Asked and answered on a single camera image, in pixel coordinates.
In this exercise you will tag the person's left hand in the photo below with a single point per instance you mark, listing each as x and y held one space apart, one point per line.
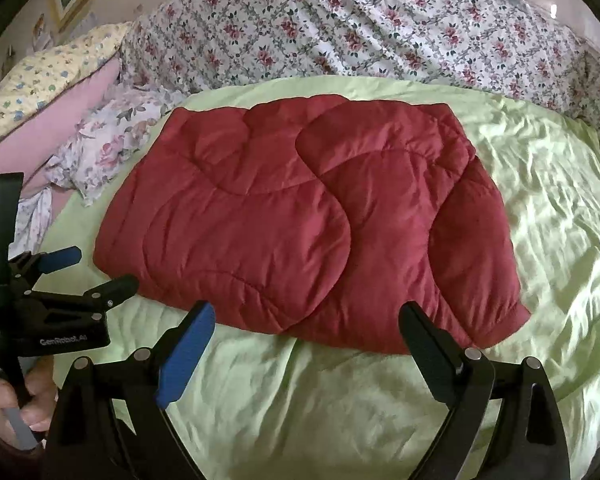
42 390

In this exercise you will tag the red rose floral quilt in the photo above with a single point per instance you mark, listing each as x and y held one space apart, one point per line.
360 30

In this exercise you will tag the white large-flower pillow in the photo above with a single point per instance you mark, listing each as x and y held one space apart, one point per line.
110 140

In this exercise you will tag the red quilted jacket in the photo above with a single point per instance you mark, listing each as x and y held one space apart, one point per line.
290 220

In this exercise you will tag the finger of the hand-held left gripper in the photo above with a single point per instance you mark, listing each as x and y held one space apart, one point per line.
105 295
60 257

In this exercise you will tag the light green bed sheet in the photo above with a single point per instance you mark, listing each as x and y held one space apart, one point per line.
330 410

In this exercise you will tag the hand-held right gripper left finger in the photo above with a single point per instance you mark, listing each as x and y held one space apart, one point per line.
190 350

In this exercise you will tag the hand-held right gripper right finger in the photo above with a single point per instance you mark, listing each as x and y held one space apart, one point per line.
430 355

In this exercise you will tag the yellow floral pillow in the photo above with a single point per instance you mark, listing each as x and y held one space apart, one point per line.
45 80

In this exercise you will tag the white floral cloth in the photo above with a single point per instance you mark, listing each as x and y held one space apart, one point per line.
35 220

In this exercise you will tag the pink pillow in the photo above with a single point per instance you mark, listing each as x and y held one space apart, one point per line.
80 110

